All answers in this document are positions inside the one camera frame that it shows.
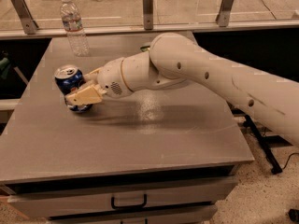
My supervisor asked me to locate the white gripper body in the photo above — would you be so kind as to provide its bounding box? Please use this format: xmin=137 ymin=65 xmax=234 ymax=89
xmin=97 ymin=57 xmax=133 ymax=98

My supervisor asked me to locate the blue pepsi can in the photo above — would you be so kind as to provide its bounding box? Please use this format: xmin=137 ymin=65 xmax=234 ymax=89
xmin=54 ymin=64 xmax=92 ymax=113

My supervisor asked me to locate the grey drawer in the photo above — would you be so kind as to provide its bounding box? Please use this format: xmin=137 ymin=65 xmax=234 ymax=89
xmin=47 ymin=205 xmax=217 ymax=224
xmin=8 ymin=176 xmax=237 ymax=217

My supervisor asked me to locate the middle metal railing bracket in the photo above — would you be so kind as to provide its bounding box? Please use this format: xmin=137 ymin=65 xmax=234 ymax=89
xmin=142 ymin=0 xmax=153 ymax=30

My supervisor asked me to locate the green chip bag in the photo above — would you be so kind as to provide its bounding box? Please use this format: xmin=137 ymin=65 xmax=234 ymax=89
xmin=140 ymin=42 xmax=150 ymax=52

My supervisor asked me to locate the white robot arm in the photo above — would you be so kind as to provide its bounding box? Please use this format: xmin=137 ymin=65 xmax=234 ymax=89
xmin=65 ymin=33 xmax=299 ymax=146

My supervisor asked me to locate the left metal railing bracket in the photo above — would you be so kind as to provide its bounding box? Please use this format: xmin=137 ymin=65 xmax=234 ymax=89
xmin=10 ymin=0 xmax=38 ymax=35

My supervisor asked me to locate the black stand leg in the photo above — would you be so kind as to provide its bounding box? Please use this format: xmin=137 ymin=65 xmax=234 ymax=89
xmin=243 ymin=115 xmax=293 ymax=175

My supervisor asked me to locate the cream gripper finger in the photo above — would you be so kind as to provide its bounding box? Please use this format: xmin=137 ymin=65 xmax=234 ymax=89
xmin=83 ymin=67 xmax=102 ymax=82
xmin=65 ymin=80 xmax=107 ymax=105

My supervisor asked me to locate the black floor cable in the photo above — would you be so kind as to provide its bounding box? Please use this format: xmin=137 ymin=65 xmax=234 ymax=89
xmin=281 ymin=152 xmax=299 ymax=170

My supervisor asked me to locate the grey upper drawer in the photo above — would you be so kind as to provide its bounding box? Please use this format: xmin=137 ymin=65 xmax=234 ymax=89
xmin=8 ymin=176 xmax=237 ymax=217

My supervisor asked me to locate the black upper drawer handle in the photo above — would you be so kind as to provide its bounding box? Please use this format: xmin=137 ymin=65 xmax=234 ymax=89
xmin=110 ymin=194 xmax=148 ymax=210

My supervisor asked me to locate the black lower drawer handle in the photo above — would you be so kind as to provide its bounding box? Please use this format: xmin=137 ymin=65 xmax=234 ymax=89
xmin=120 ymin=217 xmax=149 ymax=224

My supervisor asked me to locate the black drawer handle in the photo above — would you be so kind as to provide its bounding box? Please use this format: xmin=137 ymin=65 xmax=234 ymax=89
xmin=120 ymin=217 xmax=149 ymax=224
xmin=110 ymin=194 xmax=148 ymax=210

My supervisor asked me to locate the metal railing bracket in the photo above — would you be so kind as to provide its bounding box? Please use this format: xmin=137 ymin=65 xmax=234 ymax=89
xmin=216 ymin=0 xmax=234 ymax=27
xmin=142 ymin=0 xmax=153 ymax=30
xmin=10 ymin=0 xmax=38 ymax=35

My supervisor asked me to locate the right metal railing bracket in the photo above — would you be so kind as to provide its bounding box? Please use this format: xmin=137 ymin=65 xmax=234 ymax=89
xmin=216 ymin=0 xmax=234 ymax=27

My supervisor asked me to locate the grey lower drawer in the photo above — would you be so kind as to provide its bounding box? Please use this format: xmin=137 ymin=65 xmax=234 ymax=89
xmin=47 ymin=205 xmax=217 ymax=224

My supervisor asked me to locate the clear plastic water bottle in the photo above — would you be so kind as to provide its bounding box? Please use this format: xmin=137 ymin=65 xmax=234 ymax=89
xmin=60 ymin=0 xmax=90 ymax=56

